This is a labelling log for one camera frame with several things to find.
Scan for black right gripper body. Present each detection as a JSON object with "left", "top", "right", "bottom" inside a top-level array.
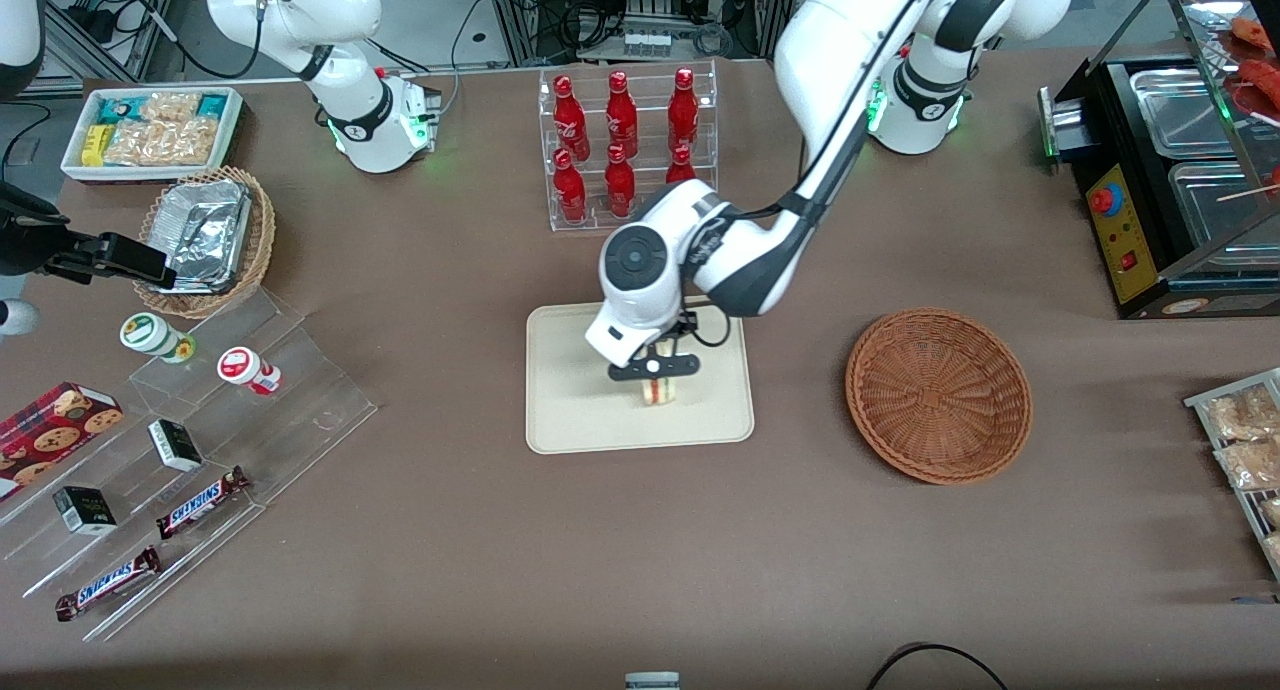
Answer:
[{"left": 0, "top": 182, "right": 73, "bottom": 277}]

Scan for brown round wicker basket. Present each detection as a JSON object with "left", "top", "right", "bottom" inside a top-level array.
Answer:
[{"left": 845, "top": 308, "right": 1034, "bottom": 487}]

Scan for snickers chocolate bar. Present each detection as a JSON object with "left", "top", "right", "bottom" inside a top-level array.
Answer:
[
  {"left": 154, "top": 466, "right": 252, "bottom": 541},
  {"left": 54, "top": 546, "right": 164, "bottom": 623}
]

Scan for small rice cracker bag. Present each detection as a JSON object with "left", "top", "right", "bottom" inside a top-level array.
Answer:
[{"left": 140, "top": 91, "right": 203, "bottom": 123}]

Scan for large rice cracker bag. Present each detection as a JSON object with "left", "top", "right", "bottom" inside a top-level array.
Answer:
[{"left": 104, "top": 117, "right": 221, "bottom": 168}]

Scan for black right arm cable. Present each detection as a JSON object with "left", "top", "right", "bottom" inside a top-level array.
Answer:
[{"left": 75, "top": 0, "right": 267, "bottom": 81}]

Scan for clear acrylic stepped stand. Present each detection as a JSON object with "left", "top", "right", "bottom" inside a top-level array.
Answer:
[{"left": 0, "top": 284, "right": 380, "bottom": 644}]

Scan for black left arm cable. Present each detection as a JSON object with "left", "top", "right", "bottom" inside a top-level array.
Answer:
[{"left": 684, "top": 0, "right": 947, "bottom": 351}]

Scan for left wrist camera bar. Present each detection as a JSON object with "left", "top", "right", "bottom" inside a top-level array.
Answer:
[{"left": 607, "top": 354, "right": 702, "bottom": 384}]

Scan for red lid yogurt cup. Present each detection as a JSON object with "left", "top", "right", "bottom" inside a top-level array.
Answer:
[{"left": 217, "top": 346, "right": 284, "bottom": 397}]

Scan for aluminium frame rack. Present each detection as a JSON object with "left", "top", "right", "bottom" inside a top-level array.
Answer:
[{"left": 484, "top": 0, "right": 803, "bottom": 67}]

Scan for light wicker basket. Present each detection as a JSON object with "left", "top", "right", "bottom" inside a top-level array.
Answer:
[{"left": 134, "top": 166, "right": 277, "bottom": 320}]

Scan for small black carton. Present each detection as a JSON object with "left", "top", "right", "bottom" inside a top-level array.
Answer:
[
  {"left": 147, "top": 418, "right": 205, "bottom": 473},
  {"left": 51, "top": 485, "right": 119, "bottom": 537}
]

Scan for beige plastic serving tray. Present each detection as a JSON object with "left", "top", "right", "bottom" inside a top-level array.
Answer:
[{"left": 525, "top": 294, "right": 756, "bottom": 456}]

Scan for steel warmer pan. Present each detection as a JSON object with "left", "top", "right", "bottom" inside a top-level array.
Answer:
[
  {"left": 1168, "top": 159, "right": 1280, "bottom": 273},
  {"left": 1128, "top": 66, "right": 1239, "bottom": 159}
]

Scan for black food warmer cabinet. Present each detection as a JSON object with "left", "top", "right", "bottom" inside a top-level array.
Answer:
[{"left": 1037, "top": 0, "right": 1280, "bottom": 322}]

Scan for clear acrylic bottle rack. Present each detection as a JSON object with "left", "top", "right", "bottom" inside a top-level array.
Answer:
[{"left": 538, "top": 58, "right": 720, "bottom": 234}]

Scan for white rectangular snack bin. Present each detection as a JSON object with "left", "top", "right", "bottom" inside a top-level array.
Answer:
[{"left": 60, "top": 86, "right": 245, "bottom": 184}]

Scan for black table edge cable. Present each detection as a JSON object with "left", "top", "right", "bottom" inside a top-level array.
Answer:
[{"left": 864, "top": 641, "right": 1012, "bottom": 690}]

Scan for green lid yogurt cup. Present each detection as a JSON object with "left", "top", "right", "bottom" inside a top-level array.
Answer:
[{"left": 119, "top": 312, "right": 197, "bottom": 364}]

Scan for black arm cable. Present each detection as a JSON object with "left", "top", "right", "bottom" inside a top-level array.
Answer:
[
  {"left": 684, "top": 0, "right": 947, "bottom": 351},
  {"left": 75, "top": 0, "right": 267, "bottom": 81}
]

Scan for red cookie box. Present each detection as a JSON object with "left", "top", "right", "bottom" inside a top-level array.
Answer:
[{"left": 0, "top": 381, "right": 125, "bottom": 502}]

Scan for aluminium foil containers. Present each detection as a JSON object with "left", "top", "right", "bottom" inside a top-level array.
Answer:
[{"left": 147, "top": 179, "right": 253, "bottom": 295}]

